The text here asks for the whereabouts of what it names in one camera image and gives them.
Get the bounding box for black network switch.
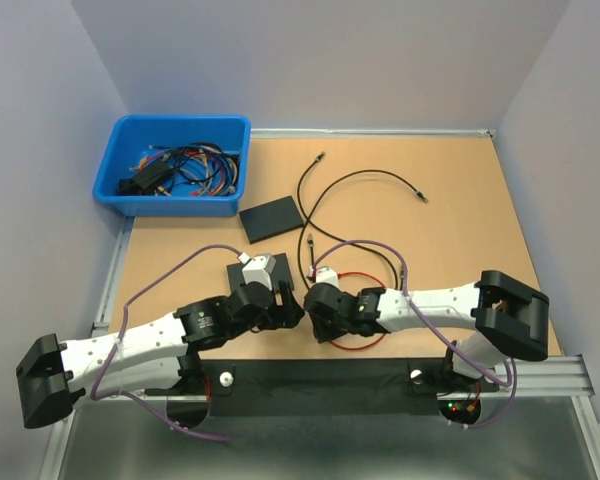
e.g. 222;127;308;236
226;253;294;298
239;196;304;244

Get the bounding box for red ethernet cable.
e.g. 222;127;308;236
327;271;397;352

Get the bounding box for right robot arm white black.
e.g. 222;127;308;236
304;270;549;390

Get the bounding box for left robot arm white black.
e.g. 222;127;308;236
16;282;304;429

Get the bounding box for black base mat strip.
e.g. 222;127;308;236
146;358;498;417

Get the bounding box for blue plastic bin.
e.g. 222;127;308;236
93;115;251;217

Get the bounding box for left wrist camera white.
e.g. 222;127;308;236
237;252;276;291

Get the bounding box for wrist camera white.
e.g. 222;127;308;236
308;266;339;288
237;252;276;291

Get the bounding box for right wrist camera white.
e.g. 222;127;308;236
308;266;339;288

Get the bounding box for tangled cables in bin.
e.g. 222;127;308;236
117;142;243;197

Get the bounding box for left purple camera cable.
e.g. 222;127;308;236
89;243;246;444

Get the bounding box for aluminium frame rail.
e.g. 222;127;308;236
38;217;600;479

